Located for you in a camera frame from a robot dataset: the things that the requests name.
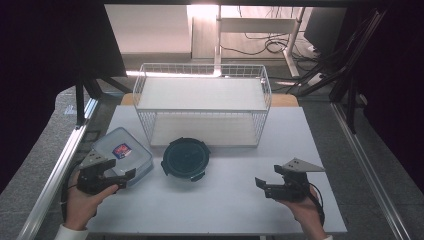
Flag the black metal stand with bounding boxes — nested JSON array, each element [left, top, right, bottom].
[[286, 9, 389, 135]]

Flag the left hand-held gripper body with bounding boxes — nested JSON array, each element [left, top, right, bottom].
[[77, 149, 118, 196]]

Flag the person's right hand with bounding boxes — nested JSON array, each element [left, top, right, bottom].
[[277, 185, 330, 240]]

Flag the hand-held gripper cable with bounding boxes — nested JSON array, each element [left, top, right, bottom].
[[308, 182, 326, 228], [60, 165, 80, 222]]

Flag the white wire shelf rack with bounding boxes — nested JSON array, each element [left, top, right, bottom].
[[132, 62, 273, 149]]

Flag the person's left hand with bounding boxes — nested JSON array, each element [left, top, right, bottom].
[[64, 169, 120, 232]]

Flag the aluminium rail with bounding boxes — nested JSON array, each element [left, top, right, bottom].
[[15, 97, 100, 240], [330, 101, 412, 240]]

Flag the left hand-held gripper cable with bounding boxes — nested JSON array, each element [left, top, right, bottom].
[[60, 165, 80, 222]]

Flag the clear rectangular food container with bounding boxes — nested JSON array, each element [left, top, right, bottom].
[[92, 126, 155, 188]]

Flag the black floor cables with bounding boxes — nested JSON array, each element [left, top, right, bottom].
[[220, 5, 319, 58]]

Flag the round dark bowl lid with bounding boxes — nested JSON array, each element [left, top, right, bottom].
[[160, 136, 212, 183]]

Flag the black tripod stand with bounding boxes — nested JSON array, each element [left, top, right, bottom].
[[74, 64, 134, 130]]

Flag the white desk frame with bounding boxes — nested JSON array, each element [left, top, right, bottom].
[[213, 4, 307, 78]]

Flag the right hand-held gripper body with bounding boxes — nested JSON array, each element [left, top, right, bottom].
[[264, 157, 326, 203]]

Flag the white cabinet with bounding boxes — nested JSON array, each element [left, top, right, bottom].
[[104, 4, 194, 55]]

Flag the right hand-held gripper cable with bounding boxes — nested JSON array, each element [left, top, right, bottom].
[[308, 182, 326, 228]]

